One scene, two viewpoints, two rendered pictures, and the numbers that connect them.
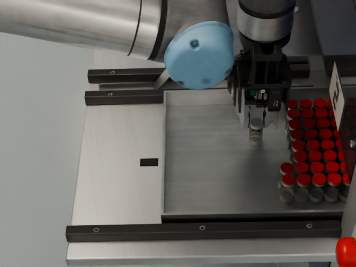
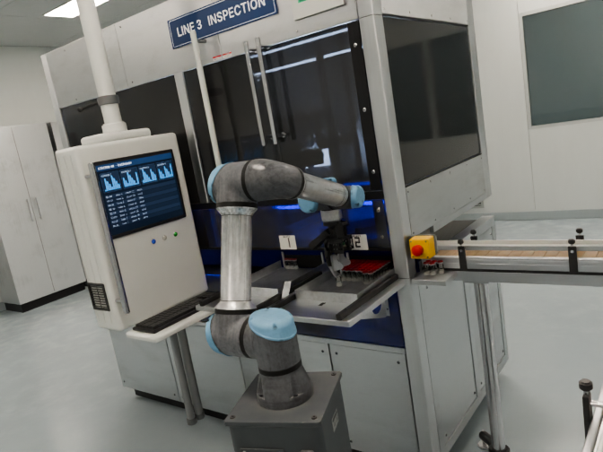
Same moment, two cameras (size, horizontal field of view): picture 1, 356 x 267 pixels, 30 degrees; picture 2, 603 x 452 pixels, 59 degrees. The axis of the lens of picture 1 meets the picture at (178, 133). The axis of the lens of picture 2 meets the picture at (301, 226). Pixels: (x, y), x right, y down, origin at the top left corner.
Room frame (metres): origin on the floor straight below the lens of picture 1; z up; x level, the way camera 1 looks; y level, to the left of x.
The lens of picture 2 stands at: (-0.30, 1.47, 1.48)
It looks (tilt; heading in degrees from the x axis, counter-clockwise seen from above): 11 degrees down; 306
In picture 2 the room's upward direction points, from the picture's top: 10 degrees counter-clockwise
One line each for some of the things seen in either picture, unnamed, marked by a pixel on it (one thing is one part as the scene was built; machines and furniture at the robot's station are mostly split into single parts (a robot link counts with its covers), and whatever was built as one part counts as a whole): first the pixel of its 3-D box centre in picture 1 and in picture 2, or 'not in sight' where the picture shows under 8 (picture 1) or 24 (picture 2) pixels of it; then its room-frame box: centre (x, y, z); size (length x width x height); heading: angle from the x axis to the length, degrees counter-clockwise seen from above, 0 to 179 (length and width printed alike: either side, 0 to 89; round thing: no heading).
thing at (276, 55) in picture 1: (263, 64); (336, 236); (0.70, -0.13, 1.07); 0.09 x 0.08 x 0.12; 177
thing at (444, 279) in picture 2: not in sight; (435, 276); (0.41, -0.29, 0.87); 0.14 x 0.13 x 0.02; 88
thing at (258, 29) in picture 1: (267, 15); (332, 214); (0.71, -0.13, 1.15); 0.08 x 0.08 x 0.05
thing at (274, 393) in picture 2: not in sight; (282, 378); (0.57, 0.47, 0.84); 0.15 x 0.15 x 0.10
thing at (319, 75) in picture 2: not in sight; (321, 116); (0.76, -0.25, 1.51); 0.43 x 0.01 x 0.59; 178
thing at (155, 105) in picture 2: not in sight; (154, 145); (1.75, -0.29, 1.51); 0.49 x 0.01 x 0.59; 178
